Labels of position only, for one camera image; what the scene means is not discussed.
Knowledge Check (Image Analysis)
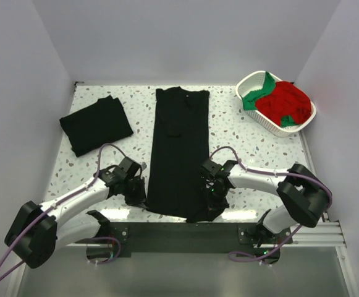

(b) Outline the black t-shirt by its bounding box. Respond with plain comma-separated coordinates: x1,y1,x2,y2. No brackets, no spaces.
146,87,223,223
59,95,133,157

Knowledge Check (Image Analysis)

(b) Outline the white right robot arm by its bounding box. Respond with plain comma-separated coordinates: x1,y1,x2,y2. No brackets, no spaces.
200,160,332,241

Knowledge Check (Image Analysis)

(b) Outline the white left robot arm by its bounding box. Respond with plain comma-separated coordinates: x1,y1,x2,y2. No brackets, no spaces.
4,157,146,269

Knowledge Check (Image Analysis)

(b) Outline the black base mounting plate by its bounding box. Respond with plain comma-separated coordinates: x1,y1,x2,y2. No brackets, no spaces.
79,222,293,264

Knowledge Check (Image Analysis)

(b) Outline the folded black t-shirt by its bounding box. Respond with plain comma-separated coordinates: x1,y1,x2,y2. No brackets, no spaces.
59,95,133,157

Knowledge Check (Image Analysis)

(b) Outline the green t-shirt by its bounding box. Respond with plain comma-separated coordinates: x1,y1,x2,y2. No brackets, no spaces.
242,72,282,110

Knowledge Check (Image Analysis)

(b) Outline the white plastic laundry basket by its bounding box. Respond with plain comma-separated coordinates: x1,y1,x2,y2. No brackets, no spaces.
235,71,316,137

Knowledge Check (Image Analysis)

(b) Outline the red t-shirt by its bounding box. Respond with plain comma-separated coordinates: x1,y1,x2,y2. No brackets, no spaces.
255,81,311,127

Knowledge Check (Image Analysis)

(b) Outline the aluminium frame rail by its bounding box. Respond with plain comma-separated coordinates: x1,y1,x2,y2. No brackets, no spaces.
290,222,346,248

